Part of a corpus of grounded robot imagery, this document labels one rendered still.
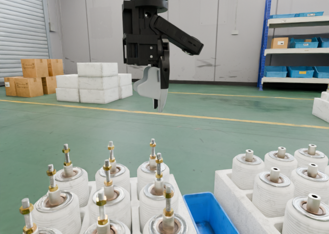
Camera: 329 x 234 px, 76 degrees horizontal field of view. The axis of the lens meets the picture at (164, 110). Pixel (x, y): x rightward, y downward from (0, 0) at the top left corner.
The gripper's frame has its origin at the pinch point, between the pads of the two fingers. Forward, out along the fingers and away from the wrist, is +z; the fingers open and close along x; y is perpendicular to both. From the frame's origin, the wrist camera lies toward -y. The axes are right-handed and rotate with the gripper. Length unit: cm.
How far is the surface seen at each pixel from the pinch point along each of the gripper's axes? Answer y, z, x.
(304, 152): -53, 22, -8
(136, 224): 6.3, 28.7, 0.6
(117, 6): -41, -148, -572
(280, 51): -311, -25, -287
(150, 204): 3.4, 22.3, 2.6
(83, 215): 18.9, 29.9, -7.8
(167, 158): -22, 47, -66
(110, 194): 11.7, 20.5, -1.2
